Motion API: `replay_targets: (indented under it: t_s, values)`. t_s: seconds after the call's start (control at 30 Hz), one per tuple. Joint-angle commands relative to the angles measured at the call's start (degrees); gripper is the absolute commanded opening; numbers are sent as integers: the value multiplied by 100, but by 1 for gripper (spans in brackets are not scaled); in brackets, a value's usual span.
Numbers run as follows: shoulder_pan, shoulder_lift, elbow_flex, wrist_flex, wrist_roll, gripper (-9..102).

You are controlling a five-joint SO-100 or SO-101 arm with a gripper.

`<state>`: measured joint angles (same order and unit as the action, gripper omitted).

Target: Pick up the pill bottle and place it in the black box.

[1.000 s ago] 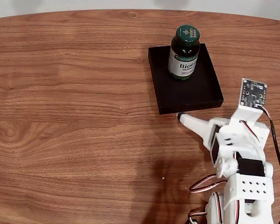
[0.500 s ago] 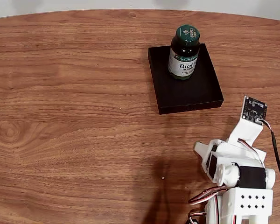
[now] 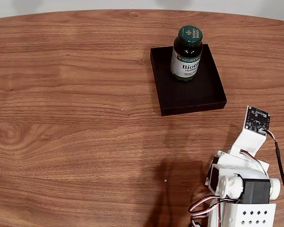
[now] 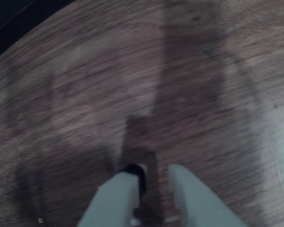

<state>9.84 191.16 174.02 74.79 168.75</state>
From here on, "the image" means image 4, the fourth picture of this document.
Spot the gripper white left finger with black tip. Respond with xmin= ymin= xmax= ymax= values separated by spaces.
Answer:
xmin=77 ymin=163 xmax=149 ymax=227

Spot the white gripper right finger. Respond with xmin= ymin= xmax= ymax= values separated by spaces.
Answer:
xmin=168 ymin=164 xmax=248 ymax=227

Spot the shallow black cardboard box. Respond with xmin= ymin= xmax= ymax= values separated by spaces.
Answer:
xmin=0 ymin=0 xmax=71 ymax=61

